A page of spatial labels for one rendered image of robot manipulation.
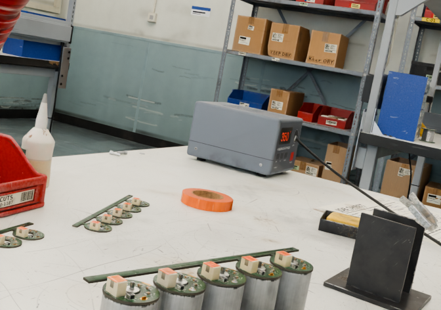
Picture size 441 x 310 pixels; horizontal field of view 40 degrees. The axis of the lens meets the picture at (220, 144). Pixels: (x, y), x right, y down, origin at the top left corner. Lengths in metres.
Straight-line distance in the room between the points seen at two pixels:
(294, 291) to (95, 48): 6.01
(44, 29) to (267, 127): 2.59
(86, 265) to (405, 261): 0.25
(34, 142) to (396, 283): 0.38
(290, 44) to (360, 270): 4.34
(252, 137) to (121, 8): 5.27
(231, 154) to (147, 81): 4.97
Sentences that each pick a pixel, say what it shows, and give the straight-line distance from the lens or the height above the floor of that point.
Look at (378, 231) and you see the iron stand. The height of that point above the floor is 0.81.
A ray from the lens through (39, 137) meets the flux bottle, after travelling 0.67.
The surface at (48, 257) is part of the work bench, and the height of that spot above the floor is 0.75.
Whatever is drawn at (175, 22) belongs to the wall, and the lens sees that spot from 5.81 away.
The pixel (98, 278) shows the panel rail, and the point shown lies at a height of 0.81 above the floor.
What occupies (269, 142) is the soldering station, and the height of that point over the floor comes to 0.81.
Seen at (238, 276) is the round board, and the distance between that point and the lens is 0.32.
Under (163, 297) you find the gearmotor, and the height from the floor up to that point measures 0.81.
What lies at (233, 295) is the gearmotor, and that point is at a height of 0.81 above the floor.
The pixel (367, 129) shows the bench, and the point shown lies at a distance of 2.34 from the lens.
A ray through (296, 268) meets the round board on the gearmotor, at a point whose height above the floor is 0.81.
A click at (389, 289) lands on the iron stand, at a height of 0.76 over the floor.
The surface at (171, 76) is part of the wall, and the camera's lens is 5.77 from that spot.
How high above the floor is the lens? 0.92
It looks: 8 degrees down
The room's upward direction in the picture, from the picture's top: 10 degrees clockwise
